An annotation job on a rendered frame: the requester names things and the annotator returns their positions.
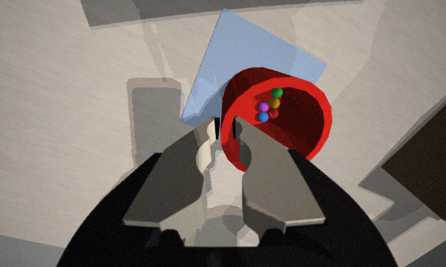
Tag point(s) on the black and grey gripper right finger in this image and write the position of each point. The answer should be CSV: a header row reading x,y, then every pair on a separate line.
x,y
283,189

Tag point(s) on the yellow marble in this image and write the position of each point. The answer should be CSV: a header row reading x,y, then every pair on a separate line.
x,y
274,102

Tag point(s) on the red cup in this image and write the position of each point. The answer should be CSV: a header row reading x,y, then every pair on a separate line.
x,y
304,116

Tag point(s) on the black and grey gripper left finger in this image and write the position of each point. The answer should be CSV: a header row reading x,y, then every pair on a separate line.
x,y
166,192

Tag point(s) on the purple marble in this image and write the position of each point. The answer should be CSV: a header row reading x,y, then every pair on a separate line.
x,y
263,106

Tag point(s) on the green marble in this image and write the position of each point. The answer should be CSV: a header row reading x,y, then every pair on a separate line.
x,y
277,92

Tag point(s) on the blue marble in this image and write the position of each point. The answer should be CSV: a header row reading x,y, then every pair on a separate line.
x,y
262,116

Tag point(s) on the red marble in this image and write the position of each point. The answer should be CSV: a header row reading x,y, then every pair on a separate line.
x,y
272,113

